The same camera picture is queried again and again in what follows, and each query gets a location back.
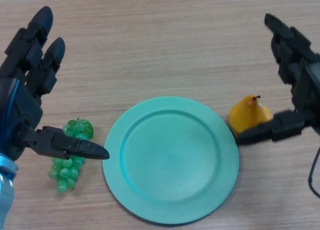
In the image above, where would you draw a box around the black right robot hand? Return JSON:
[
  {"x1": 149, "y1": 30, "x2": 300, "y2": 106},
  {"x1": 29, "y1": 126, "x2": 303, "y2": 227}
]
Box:
[{"x1": 236, "y1": 13, "x2": 320, "y2": 146}]

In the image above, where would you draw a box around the green round plate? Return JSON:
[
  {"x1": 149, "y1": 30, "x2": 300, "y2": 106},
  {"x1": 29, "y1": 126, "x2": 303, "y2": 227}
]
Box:
[{"x1": 102, "y1": 96, "x2": 240, "y2": 226}]

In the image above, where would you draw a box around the green grape bunch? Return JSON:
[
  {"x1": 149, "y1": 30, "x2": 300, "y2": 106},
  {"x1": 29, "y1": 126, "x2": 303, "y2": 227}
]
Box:
[{"x1": 47, "y1": 117, "x2": 94, "y2": 195}]

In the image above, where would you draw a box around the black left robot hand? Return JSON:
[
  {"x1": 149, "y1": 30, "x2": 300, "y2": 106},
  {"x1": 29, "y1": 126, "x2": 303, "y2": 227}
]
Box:
[{"x1": 0, "y1": 6, "x2": 111, "y2": 162}]

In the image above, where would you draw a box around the yellow pear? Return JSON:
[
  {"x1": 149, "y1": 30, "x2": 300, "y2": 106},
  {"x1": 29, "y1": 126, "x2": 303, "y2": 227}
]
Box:
[{"x1": 228, "y1": 94, "x2": 273, "y2": 136}]

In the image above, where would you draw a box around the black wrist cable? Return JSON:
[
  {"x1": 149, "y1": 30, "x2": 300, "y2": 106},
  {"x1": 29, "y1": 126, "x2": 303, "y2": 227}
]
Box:
[{"x1": 307, "y1": 147, "x2": 320, "y2": 199}]

